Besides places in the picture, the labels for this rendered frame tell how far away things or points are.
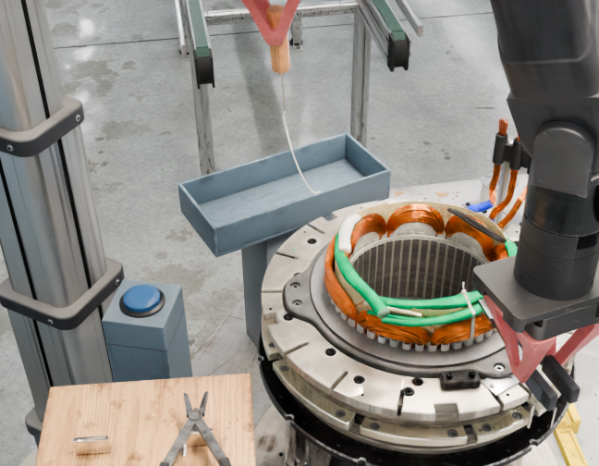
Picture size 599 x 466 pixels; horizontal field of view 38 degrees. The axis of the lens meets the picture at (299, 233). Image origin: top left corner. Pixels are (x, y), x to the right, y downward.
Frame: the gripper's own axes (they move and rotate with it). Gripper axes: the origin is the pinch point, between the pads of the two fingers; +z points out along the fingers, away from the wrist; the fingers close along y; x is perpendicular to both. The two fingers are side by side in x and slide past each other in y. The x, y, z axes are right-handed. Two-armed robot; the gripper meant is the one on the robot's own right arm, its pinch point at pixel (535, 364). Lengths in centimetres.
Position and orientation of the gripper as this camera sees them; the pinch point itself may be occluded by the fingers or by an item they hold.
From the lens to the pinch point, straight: 72.8
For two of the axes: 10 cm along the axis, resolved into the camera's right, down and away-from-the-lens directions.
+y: 9.3, -2.3, 2.9
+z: 0.2, 8.1, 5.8
